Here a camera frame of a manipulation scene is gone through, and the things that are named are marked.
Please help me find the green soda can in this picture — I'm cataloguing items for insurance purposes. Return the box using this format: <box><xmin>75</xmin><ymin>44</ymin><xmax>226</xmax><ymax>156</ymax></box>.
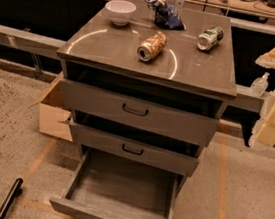
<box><xmin>197</xmin><ymin>26</ymin><xmax>224</xmax><ymax>51</ymax></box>

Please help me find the grey top drawer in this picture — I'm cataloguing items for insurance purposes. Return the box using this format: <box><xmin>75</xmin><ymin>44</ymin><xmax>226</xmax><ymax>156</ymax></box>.
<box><xmin>59</xmin><ymin>78</ymin><xmax>219</xmax><ymax>147</ymax></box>

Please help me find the orange soda can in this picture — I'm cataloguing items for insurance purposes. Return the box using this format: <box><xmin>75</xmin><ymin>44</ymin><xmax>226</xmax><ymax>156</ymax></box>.
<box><xmin>137</xmin><ymin>32</ymin><xmax>167</xmax><ymax>62</ymax></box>

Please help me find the grey drawer cabinet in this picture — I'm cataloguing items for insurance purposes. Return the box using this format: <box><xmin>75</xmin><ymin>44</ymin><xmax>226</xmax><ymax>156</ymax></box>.
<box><xmin>41</xmin><ymin>0</ymin><xmax>248</xmax><ymax>194</ymax></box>

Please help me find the grey open bottom drawer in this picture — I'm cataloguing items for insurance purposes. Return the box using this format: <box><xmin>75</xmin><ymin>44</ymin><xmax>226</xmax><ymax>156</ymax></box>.
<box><xmin>50</xmin><ymin>149</ymin><xmax>178</xmax><ymax>219</ymax></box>

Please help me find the grey middle drawer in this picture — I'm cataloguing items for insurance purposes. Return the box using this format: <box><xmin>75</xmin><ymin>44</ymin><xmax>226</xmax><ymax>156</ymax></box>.
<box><xmin>69</xmin><ymin>122</ymin><xmax>199</xmax><ymax>176</ymax></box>

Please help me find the left clear sanitizer bottle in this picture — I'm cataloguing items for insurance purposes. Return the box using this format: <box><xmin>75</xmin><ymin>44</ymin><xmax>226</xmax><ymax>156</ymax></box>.
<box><xmin>249</xmin><ymin>72</ymin><xmax>269</xmax><ymax>97</ymax></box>

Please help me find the blue chip bag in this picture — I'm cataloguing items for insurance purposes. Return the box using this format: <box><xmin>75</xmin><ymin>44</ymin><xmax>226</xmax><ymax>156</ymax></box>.
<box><xmin>144</xmin><ymin>0</ymin><xmax>186</xmax><ymax>31</ymax></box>

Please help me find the white bowl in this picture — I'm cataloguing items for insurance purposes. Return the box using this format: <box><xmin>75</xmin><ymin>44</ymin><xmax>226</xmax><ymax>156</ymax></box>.
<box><xmin>105</xmin><ymin>0</ymin><xmax>137</xmax><ymax>26</ymax></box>

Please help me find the cardboard box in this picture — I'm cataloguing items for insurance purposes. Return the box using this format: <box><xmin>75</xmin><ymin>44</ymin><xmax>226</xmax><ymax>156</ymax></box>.
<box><xmin>30</xmin><ymin>73</ymin><xmax>72</xmax><ymax>141</ymax></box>

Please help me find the black pole on floor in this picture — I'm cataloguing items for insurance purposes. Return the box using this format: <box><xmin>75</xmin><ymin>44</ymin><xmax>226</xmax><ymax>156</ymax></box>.
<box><xmin>0</xmin><ymin>178</ymin><xmax>23</xmax><ymax>219</ymax></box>

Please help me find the grey metal rail frame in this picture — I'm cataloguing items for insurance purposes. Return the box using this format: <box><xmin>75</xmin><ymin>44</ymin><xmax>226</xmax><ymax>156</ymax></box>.
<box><xmin>0</xmin><ymin>0</ymin><xmax>275</xmax><ymax>151</ymax></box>

